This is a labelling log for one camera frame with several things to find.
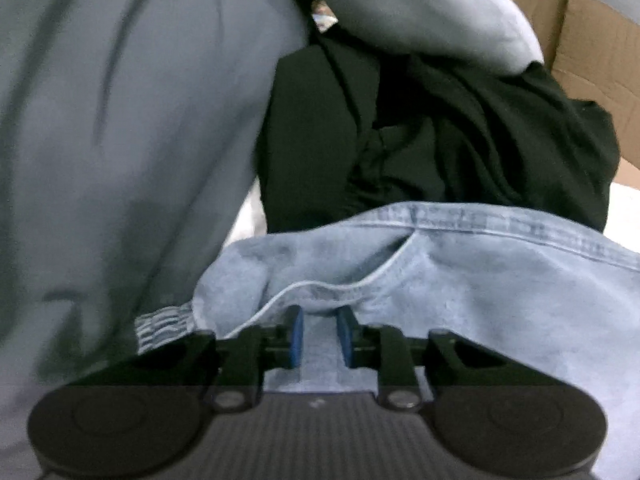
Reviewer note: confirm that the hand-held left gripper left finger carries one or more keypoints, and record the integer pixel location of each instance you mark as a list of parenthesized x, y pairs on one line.
[(296, 335)]

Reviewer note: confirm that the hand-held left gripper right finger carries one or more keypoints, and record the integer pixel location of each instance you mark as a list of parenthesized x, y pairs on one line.
[(346, 335)]

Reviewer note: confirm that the light blue denim pants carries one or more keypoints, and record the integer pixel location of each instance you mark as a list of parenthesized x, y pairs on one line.
[(475, 300)]

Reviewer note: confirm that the black garment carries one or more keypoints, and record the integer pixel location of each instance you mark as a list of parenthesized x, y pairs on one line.
[(425, 150)]

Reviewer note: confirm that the bear print bed sheet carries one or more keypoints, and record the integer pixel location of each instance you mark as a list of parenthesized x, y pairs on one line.
[(625, 215)]

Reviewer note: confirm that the grey neck pillow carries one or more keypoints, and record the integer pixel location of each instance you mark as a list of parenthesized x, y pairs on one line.
[(425, 10)]

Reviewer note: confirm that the flattened brown cardboard box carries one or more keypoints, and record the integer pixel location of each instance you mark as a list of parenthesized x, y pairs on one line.
[(600, 60)]

